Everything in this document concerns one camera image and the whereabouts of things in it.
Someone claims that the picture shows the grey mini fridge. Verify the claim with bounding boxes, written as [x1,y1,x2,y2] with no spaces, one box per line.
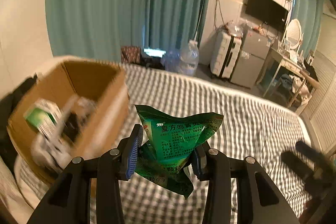
[230,28,273,89]

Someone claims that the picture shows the white hard-shell suitcase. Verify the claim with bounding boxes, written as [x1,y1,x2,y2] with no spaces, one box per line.
[210,30,242,80]

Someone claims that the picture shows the patterned brown box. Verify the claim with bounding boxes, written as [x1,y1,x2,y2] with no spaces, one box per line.
[121,46,145,65]

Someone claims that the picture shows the green white medicine box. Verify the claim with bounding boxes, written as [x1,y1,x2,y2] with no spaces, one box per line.
[24,98,62,135]

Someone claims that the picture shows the green medicine sachet strip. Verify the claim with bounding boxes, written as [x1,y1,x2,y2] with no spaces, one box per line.
[134,105,224,199]

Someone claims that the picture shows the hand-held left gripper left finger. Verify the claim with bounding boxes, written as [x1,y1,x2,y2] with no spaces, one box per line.
[28,124,143,224]

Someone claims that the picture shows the brown cardboard box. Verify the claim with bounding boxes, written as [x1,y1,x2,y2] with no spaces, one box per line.
[7,60,130,185]

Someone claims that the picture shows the white handheld device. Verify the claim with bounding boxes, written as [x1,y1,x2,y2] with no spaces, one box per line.
[31,97,79,161]

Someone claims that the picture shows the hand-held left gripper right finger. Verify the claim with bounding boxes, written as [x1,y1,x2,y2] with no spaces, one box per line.
[191,140,300,224]

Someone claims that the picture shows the large clear water bottle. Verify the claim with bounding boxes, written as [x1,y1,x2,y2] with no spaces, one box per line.
[180,40,200,77]

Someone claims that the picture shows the teal window curtain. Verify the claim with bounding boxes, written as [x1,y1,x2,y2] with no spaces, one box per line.
[45,0,214,64]

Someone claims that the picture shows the teal side curtain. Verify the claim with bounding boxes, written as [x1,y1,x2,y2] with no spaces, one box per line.
[290,0,324,51]

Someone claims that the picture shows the black flat television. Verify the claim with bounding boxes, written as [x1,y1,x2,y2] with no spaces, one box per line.
[245,0,289,31]

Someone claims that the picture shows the white vanity desk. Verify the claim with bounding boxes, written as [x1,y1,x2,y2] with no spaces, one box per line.
[256,46,321,109]

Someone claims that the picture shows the hanging wall cable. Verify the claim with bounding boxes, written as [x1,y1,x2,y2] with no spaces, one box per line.
[215,0,229,30]

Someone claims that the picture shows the oval vanity mirror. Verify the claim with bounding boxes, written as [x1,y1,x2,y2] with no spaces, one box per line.
[282,19,303,52]

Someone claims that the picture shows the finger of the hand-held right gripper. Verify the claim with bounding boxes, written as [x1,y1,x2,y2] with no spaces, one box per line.
[296,141,328,169]
[282,151,318,182]

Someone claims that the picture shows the small clear water bottle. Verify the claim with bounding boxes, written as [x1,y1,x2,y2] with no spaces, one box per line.
[161,49,184,72]

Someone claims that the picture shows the clear plastic bags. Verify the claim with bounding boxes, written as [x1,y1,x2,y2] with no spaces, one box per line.
[223,20,248,35]

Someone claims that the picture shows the pile of clothes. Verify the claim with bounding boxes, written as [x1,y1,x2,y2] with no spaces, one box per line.
[278,74,311,106]

